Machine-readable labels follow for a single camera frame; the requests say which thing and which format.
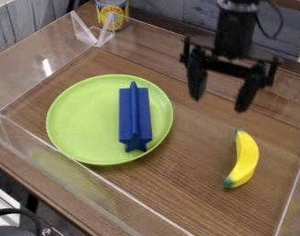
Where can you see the yellow toy banana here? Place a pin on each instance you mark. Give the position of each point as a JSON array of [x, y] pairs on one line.
[[247, 161]]

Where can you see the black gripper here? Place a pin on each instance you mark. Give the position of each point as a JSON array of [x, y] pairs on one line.
[[229, 54]]

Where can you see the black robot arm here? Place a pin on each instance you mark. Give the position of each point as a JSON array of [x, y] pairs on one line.
[[247, 9]]

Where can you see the clear acrylic tray walls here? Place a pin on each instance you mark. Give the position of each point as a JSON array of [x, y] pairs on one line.
[[222, 173]]

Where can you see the blue star-shaped block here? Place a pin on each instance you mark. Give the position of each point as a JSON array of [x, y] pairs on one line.
[[135, 125]]

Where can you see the black chair armrest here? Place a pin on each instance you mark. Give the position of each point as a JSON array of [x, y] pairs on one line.
[[13, 228]]

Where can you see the yellow blue tin can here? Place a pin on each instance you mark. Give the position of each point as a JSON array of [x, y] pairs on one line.
[[114, 13]]

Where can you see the green round plate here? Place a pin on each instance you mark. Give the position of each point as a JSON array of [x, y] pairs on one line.
[[83, 120]]

